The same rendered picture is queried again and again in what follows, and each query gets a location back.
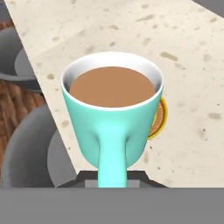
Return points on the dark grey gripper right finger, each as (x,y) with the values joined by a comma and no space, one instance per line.
(140,178)

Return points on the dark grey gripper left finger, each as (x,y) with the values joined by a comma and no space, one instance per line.
(87,178)

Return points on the grey chair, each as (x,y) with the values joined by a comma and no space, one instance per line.
(32,151)
(13,57)

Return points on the turquoise cup of tea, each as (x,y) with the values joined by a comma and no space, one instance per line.
(112,128)

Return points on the yellow-rimmed brown saucer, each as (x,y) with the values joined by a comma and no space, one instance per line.
(159,119)

